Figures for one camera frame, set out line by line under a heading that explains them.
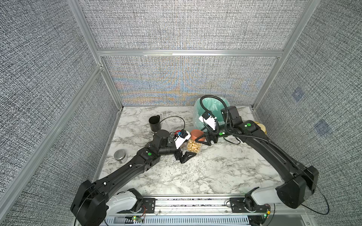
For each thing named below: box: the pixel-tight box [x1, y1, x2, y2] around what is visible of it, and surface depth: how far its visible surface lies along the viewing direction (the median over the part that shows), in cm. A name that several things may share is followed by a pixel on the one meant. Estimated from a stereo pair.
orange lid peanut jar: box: [186, 129, 206, 154], surface depth 72 cm
